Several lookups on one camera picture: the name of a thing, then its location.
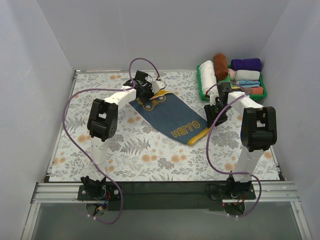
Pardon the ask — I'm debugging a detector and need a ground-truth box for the red brown rolled towel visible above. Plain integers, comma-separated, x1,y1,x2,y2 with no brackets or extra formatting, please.
245,86,264,95

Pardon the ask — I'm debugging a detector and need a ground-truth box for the pink rolled towel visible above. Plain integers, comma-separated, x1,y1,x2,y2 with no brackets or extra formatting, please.
228,68,238,82

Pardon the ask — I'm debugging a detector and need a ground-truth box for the purple rolled towel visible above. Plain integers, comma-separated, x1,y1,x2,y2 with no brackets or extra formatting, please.
230,58,263,72

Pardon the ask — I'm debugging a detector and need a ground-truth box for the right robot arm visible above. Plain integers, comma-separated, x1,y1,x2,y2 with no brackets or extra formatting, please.
204,82,277,200

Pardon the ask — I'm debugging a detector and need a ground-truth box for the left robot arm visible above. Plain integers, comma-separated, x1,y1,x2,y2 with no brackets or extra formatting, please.
77,70,159,201

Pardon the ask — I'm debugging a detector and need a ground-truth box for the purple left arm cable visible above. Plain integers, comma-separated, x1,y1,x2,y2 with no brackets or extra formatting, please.
61,57,162,225

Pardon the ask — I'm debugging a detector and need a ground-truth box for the aluminium frame rail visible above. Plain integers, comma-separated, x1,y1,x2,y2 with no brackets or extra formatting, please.
22,181,312,240

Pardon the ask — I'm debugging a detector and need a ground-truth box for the blue yellow cloth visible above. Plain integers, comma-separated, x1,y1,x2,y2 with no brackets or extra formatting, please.
130,90,209,146

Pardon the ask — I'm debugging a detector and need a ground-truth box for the green plastic tray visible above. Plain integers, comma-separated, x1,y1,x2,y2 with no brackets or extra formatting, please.
196,65,267,102

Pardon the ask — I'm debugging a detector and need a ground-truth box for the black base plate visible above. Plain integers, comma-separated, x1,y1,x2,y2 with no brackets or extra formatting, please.
77,184,121,201
205,180,256,200

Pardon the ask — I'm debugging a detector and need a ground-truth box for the grey rolled towel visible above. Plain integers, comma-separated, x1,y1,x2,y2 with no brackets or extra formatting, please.
235,70,261,81

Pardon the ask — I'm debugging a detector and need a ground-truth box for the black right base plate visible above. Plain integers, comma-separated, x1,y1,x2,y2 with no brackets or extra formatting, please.
205,180,256,200

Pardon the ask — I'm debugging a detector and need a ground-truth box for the floral patterned table mat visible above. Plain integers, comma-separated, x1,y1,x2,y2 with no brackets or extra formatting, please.
48,71,281,183

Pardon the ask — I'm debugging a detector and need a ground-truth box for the white rolled towel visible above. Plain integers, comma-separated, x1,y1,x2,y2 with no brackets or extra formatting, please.
198,60,217,95

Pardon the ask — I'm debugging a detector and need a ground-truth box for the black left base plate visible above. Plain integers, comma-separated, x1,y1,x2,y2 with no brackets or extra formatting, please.
77,184,121,201

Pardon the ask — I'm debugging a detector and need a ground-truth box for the light blue rolled towel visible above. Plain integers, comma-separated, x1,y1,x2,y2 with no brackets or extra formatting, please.
237,80,261,88

